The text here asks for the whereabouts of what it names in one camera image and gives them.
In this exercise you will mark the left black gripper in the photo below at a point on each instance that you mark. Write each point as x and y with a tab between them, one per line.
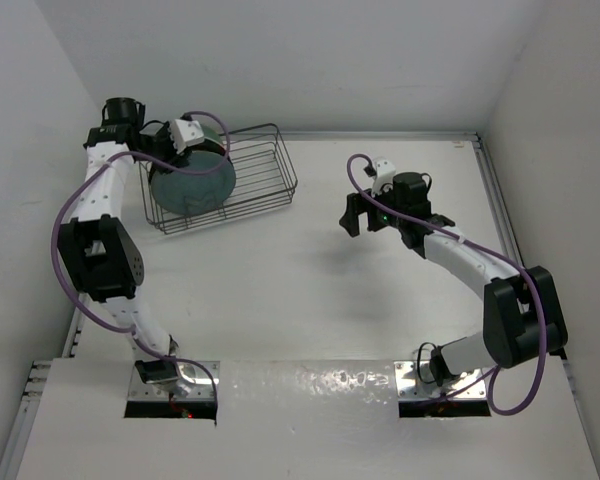
172	157

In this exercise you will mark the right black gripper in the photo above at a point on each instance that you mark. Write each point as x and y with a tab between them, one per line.
350	219

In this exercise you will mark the brown rimmed cream plate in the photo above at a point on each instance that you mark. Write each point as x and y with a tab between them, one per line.
212	142

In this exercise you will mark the light blue ceramic plate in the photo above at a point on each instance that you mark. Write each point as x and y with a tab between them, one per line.
192	195

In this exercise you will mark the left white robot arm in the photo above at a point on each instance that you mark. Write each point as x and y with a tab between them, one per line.
94	255

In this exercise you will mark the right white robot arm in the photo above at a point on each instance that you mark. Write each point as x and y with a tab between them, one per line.
522	315

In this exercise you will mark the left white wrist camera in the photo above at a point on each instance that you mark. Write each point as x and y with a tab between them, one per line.
185	134

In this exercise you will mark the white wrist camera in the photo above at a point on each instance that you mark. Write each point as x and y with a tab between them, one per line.
185	134
382	172

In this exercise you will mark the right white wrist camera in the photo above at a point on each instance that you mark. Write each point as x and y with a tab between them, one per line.
382	172

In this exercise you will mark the wire dish rack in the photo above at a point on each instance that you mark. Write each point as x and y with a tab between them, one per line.
265	180

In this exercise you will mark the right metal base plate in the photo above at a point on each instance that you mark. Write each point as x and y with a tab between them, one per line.
410	388

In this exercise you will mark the metal base plate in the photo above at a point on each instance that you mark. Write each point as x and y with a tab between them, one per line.
410	388
190	382

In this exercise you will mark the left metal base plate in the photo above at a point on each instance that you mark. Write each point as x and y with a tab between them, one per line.
190	382

